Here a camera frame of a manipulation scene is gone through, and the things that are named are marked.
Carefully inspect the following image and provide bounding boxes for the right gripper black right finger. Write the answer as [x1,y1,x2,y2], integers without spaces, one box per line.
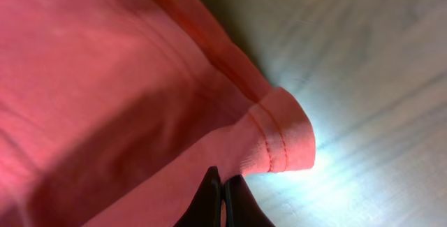
[223,175,274,227]

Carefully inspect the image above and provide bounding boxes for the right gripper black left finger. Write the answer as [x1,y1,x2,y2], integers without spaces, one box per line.
[174,166,222,227]

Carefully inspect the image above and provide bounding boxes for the red soccer t-shirt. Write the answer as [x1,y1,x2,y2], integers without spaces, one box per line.
[1,0,316,226]

